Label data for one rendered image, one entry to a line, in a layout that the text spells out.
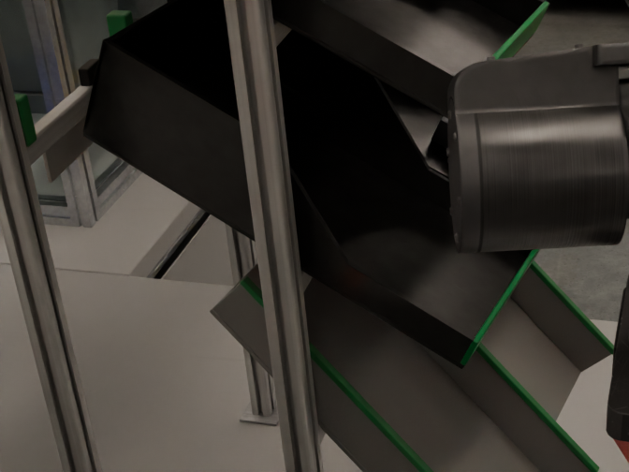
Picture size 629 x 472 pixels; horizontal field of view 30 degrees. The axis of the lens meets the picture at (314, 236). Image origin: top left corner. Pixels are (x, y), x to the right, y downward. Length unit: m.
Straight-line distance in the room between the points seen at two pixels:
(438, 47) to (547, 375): 0.40
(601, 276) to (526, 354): 2.04
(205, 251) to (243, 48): 1.09
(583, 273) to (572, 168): 2.63
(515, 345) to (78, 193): 0.77
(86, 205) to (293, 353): 0.91
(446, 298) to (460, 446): 0.16
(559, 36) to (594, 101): 4.13
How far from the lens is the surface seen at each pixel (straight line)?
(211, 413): 1.23
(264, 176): 0.66
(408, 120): 0.89
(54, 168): 0.80
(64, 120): 0.79
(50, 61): 1.52
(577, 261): 3.09
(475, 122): 0.41
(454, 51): 0.67
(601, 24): 4.66
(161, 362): 1.31
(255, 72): 0.63
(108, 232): 1.59
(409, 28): 0.68
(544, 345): 1.01
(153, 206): 1.63
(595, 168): 0.41
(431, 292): 0.74
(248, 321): 0.77
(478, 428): 0.88
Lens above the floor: 1.61
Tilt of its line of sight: 30 degrees down
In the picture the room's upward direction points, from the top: 6 degrees counter-clockwise
